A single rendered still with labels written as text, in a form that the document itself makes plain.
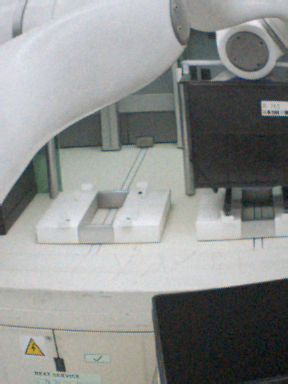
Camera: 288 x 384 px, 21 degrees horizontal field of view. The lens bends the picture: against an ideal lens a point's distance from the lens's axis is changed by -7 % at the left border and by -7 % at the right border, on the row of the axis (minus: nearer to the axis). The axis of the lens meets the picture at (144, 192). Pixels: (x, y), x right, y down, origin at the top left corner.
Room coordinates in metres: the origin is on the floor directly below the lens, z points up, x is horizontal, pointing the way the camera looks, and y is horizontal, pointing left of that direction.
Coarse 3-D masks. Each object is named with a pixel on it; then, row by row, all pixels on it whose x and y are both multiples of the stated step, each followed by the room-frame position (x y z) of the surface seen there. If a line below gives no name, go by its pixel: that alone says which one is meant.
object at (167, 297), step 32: (224, 288) 0.91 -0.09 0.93; (256, 288) 0.91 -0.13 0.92; (160, 320) 0.90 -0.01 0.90; (192, 320) 0.91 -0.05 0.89; (224, 320) 0.91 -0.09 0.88; (256, 320) 0.91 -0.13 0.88; (160, 352) 0.74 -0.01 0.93; (192, 352) 0.91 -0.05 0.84; (224, 352) 0.91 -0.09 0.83; (256, 352) 0.91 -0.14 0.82
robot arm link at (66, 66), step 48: (48, 0) 0.68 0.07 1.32; (96, 0) 0.62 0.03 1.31; (144, 0) 0.62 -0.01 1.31; (0, 48) 0.59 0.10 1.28; (48, 48) 0.59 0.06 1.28; (96, 48) 0.61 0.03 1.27; (144, 48) 0.62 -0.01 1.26; (0, 96) 0.55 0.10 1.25; (48, 96) 0.58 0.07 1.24; (96, 96) 0.62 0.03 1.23; (0, 144) 0.53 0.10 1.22; (0, 192) 0.52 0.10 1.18
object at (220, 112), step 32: (192, 64) 1.35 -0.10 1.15; (192, 96) 1.26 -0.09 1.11; (224, 96) 1.25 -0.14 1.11; (256, 96) 1.24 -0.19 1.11; (192, 128) 1.26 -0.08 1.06; (224, 128) 1.25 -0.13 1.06; (256, 128) 1.24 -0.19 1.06; (192, 160) 1.26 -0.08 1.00; (224, 160) 1.25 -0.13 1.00; (256, 160) 1.24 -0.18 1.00
